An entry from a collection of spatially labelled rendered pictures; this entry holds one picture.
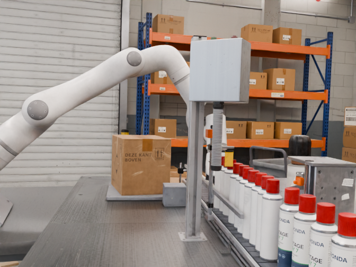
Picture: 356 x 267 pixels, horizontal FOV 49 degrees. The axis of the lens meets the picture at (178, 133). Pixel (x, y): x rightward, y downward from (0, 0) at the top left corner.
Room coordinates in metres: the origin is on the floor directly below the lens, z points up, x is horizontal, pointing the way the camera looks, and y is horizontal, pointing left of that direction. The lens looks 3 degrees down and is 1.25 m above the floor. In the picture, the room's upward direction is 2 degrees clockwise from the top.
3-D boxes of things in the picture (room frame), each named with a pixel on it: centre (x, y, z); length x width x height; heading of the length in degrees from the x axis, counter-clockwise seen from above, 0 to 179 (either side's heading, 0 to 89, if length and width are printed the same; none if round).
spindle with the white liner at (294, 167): (1.47, -0.46, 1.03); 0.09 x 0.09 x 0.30
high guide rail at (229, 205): (1.63, -0.12, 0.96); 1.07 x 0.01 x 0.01; 8
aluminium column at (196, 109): (1.29, -0.06, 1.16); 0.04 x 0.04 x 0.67; 8
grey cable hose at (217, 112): (1.18, -0.12, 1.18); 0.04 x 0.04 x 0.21
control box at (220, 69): (1.23, -0.13, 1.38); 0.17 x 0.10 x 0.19; 63
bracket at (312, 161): (0.95, -0.35, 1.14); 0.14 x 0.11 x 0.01; 8
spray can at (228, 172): (1.39, -0.20, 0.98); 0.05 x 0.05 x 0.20
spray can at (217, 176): (1.50, -0.17, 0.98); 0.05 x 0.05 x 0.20
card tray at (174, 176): (2.34, -0.06, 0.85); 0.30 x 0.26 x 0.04; 8
